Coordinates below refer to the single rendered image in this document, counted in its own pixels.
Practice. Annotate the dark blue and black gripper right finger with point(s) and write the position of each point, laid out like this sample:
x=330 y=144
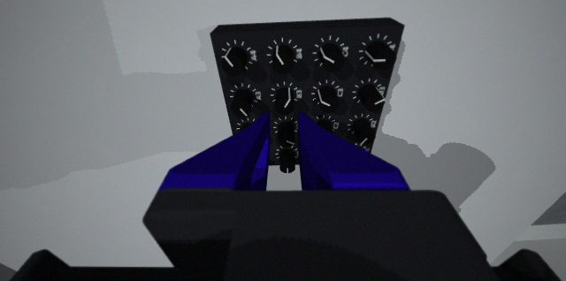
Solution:
x=339 y=164

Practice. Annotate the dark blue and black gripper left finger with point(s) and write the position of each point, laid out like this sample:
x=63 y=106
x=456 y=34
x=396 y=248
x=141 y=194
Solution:
x=228 y=163

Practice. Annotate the black knob box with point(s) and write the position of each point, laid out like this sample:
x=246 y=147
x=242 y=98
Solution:
x=287 y=67

